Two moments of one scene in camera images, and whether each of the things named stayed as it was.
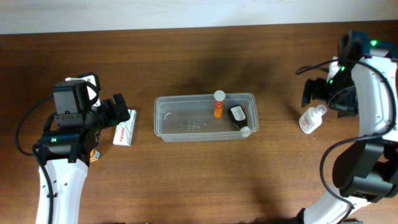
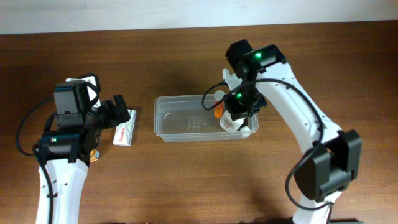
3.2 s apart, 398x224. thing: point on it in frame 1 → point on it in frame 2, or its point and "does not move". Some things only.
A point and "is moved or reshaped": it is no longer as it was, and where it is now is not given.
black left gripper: x=109 y=111 does not move
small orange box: x=94 y=155 does not move
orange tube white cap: x=219 y=96 does not move
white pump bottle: x=311 y=118 is moved or reshaped
